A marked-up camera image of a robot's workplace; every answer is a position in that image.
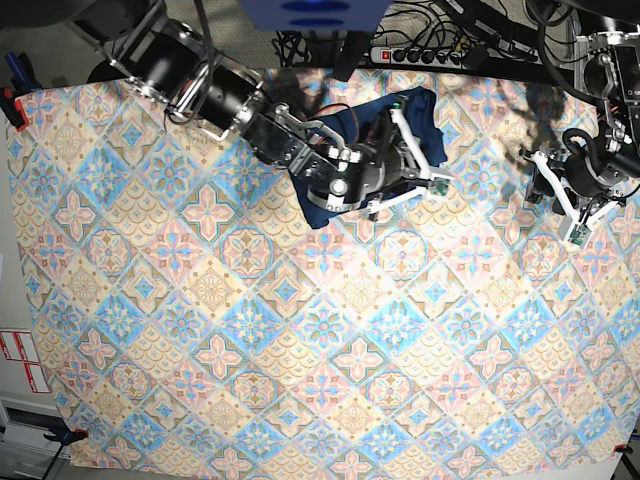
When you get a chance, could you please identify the white power strip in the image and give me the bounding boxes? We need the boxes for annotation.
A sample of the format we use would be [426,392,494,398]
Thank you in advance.
[368,46,462,68]

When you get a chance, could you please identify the black mount post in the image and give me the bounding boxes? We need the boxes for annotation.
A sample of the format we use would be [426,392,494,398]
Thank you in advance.
[331,31,375,82]

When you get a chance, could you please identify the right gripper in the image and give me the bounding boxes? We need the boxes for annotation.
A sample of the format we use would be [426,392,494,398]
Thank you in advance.
[344,102,454,220]

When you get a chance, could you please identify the blue spring clamp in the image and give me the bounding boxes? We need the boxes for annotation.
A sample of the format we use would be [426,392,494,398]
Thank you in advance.
[5,52,43,94]

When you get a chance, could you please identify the orange clamp bottom right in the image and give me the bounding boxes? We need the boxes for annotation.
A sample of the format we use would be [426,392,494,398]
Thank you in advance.
[614,444,634,455]

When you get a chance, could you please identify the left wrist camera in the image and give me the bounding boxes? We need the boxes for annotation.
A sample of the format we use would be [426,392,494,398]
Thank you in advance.
[565,222,593,247]

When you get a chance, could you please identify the blue long-sleeve T-shirt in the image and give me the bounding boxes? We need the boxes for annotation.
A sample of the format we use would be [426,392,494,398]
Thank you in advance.
[289,85,449,231]

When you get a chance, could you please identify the patterned tile tablecloth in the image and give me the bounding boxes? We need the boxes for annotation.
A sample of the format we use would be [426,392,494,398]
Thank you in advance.
[7,70,639,479]

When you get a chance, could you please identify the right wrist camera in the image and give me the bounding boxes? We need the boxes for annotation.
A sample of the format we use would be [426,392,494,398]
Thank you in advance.
[429,177,450,197]

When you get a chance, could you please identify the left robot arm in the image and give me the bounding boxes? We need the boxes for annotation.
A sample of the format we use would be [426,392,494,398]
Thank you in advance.
[525,1,639,235]

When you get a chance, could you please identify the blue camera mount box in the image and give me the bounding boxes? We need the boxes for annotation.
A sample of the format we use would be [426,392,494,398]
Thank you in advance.
[239,0,392,32]

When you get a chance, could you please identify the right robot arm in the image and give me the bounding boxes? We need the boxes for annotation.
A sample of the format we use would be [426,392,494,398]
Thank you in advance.
[70,1,452,229]

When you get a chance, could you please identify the red white label stickers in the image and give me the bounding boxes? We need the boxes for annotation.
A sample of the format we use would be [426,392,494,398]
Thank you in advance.
[1,329,50,394]

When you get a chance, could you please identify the black red table clamp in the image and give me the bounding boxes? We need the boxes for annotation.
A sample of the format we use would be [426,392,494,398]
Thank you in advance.
[0,87,29,132]

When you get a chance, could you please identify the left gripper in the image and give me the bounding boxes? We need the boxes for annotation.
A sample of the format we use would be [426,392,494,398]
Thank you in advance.
[529,150,626,225]

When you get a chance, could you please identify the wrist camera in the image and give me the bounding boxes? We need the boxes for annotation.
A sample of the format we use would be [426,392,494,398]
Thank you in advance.
[565,222,593,247]
[429,177,450,197]

